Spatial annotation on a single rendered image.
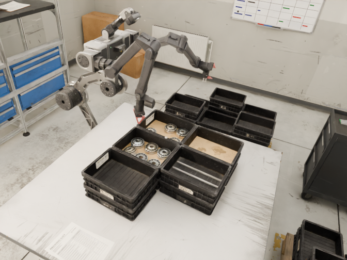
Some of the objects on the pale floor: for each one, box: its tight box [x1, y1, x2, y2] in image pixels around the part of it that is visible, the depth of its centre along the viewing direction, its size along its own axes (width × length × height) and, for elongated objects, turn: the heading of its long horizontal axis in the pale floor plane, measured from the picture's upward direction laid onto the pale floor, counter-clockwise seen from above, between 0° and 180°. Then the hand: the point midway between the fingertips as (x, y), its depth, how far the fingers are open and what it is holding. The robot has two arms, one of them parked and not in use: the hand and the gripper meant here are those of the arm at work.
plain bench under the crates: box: [0, 102, 282, 260], centre depth 224 cm, size 160×160×70 cm
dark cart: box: [301, 108, 347, 207], centre depth 272 cm, size 60×45×90 cm
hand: (138, 119), depth 199 cm, fingers open, 6 cm apart
